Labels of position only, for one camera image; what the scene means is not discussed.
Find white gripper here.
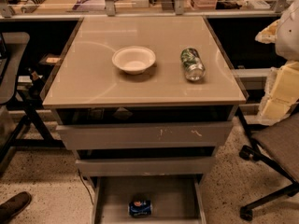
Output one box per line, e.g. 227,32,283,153
255,20,299,120

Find blue pepsi can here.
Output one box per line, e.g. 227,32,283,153
128,200,152,217

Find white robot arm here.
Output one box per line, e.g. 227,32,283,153
255,0,299,123

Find green soda can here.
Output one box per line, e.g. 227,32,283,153
180,48,206,81

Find grey top drawer front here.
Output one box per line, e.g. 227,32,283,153
57,121,233,150

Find grey drawer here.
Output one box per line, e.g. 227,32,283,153
76,157,216,176
57,121,233,150

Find grey middle drawer front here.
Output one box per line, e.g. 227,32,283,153
76,157,216,176

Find grey drawer cabinet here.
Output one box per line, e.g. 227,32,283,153
41,15,249,187

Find open bottom drawer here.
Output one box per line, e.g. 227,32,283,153
91,175,206,224

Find grey office chair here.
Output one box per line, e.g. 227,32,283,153
237,109,299,221

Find white paper bowl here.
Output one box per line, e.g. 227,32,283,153
112,46,156,75

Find brown shoe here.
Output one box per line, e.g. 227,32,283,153
0,191,32,224

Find black floor cable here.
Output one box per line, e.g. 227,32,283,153
77,169,95,205

